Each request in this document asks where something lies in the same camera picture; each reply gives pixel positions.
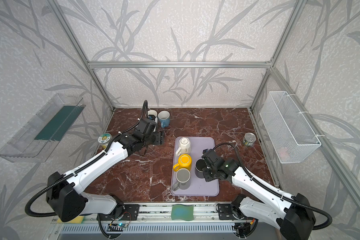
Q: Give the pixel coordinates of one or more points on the clear plastic wall shelf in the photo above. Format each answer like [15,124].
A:
[35,142]

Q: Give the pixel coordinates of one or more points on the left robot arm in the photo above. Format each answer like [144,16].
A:
[65,193]

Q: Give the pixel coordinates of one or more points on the yellow mug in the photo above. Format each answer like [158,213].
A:
[184,162]

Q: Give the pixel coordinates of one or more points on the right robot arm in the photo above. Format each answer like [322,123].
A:
[292,215]

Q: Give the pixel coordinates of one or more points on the white wire basket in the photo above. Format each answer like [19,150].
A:
[291,135]

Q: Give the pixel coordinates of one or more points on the lilac tray mat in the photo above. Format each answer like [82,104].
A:
[198,187]

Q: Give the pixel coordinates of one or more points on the white upside-down mug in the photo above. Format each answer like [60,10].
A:
[184,147]

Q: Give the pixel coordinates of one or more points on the yellow sponge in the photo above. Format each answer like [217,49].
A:
[77,220]

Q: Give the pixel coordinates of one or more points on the grey mug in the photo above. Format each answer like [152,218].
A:
[183,180]

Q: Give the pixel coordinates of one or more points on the metal tin can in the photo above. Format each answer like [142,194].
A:
[249,139]

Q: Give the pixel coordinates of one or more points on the circuit board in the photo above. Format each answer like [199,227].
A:
[242,230]
[120,227]

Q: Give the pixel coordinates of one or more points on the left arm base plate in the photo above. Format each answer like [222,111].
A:
[127,212]

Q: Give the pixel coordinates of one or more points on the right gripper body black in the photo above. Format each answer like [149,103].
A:
[207,168]

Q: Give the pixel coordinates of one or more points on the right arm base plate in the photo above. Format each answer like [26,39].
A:
[229,212]

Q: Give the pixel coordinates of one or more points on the right circuit board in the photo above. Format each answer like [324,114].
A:
[242,230]

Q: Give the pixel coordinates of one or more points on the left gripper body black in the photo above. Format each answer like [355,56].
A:
[157,137]

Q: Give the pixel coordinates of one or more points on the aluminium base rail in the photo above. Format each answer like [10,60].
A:
[162,218]

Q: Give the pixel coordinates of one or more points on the blue patterned mug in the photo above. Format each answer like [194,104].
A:
[164,117]

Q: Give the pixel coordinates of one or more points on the green sponge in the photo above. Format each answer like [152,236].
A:
[182,212]

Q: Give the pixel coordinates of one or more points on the left circuit board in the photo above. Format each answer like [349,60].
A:
[120,227]

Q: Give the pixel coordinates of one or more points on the black mug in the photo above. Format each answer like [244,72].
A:
[199,166]

